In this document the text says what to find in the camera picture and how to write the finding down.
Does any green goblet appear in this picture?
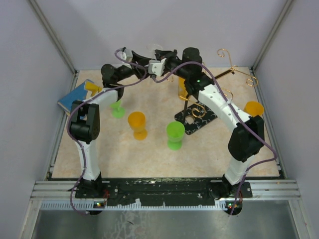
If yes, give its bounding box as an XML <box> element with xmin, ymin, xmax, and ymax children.
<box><xmin>110</xmin><ymin>100</ymin><xmax>125</xmax><ymax>119</ymax></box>
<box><xmin>166</xmin><ymin>121</ymin><xmax>185</xmax><ymax>150</ymax></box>

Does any blue yellow box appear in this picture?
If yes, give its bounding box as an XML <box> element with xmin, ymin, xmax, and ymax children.
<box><xmin>57</xmin><ymin>79</ymin><xmax>102</xmax><ymax>116</ymax></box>

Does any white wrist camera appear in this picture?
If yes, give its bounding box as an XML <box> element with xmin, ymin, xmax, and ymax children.
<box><xmin>120</xmin><ymin>47</ymin><xmax>133</xmax><ymax>62</ymax></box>
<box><xmin>148</xmin><ymin>58</ymin><xmax>166</xmax><ymax>76</ymax></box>

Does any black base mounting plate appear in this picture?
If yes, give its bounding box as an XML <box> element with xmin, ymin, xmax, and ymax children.
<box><xmin>73</xmin><ymin>177</ymin><xmax>253</xmax><ymax>206</ymax></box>

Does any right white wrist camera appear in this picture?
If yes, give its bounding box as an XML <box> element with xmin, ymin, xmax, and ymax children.
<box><xmin>148</xmin><ymin>58</ymin><xmax>166</xmax><ymax>76</ymax></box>

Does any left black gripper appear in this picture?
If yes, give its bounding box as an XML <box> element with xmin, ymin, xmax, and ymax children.
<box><xmin>116</xmin><ymin>50</ymin><xmax>156</xmax><ymax>83</ymax></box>

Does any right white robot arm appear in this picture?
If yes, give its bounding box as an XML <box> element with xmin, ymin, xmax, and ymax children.
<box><xmin>149</xmin><ymin>47</ymin><xmax>265</xmax><ymax>199</ymax></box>

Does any white cable duct strip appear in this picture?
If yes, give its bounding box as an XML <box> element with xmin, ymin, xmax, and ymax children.
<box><xmin>40</xmin><ymin>200</ymin><xmax>234</xmax><ymax>211</ymax></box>

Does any clear wine glass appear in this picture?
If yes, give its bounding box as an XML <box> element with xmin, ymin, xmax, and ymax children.
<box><xmin>146</xmin><ymin>43</ymin><xmax>163</xmax><ymax>60</ymax></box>

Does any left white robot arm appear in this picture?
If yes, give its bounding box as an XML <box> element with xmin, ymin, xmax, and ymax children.
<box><xmin>67</xmin><ymin>48</ymin><xmax>150</xmax><ymax>198</ymax></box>

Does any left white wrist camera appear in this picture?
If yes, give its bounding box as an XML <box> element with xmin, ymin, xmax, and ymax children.
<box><xmin>120</xmin><ymin>47</ymin><xmax>133</xmax><ymax>62</ymax></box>

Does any orange goblet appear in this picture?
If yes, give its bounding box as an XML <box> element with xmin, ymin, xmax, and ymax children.
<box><xmin>178</xmin><ymin>77</ymin><xmax>187</xmax><ymax>97</ymax></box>
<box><xmin>128</xmin><ymin>112</ymin><xmax>148</xmax><ymax>140</ymax></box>
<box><xmin>244</xmin><ymin>101</ymin><xmax>264</xmax><ymax>117</ymax></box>

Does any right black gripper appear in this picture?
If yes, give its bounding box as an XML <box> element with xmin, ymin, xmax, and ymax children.
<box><xmin>154</xmin><ymin>50</ymin><xmax>189</xmax><ymax>81</ymax></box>

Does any aluminium frame rail front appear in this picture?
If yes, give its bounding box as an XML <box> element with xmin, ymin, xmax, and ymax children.
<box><xmin>30</xmin><ymin>180</ymin><xmax>299</xmax><ymax>200</ymax></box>

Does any gold wine glass rack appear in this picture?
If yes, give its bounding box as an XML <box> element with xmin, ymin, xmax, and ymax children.
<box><xmin>175</xmin><ymin>48</ymin><xmax>259</xmax><ymax>135</ymax></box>

